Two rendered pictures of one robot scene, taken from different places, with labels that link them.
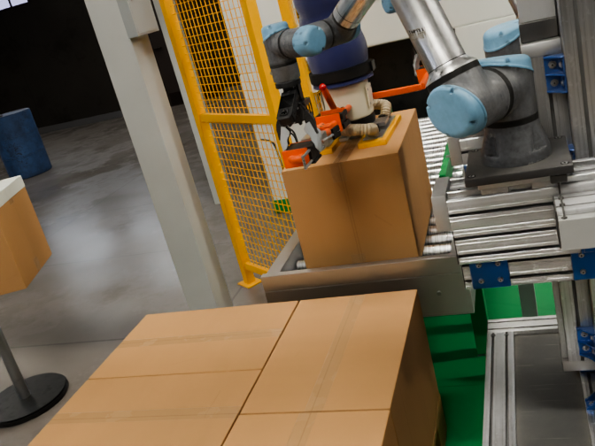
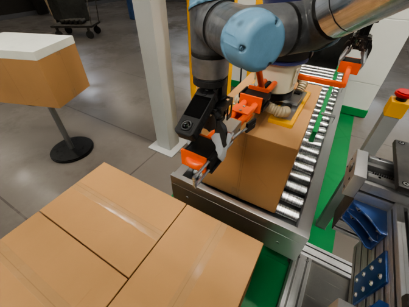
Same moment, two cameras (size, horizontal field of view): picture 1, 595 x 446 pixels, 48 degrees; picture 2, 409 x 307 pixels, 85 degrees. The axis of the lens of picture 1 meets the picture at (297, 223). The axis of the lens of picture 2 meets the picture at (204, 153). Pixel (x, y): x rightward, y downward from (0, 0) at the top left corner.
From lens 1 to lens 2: 1.41 m
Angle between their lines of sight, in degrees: 24
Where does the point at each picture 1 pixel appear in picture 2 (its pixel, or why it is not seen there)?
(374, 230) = (252, 183)
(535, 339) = (323, 273)
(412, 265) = (268, 222)
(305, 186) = not seen: hidden behind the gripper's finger
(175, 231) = (154, 96)
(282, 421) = not seen: outside the picture
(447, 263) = (293, 235)
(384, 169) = (280, 155)
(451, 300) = (283, 248)
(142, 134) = (143, 33)
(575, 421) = not seen: outside the picture
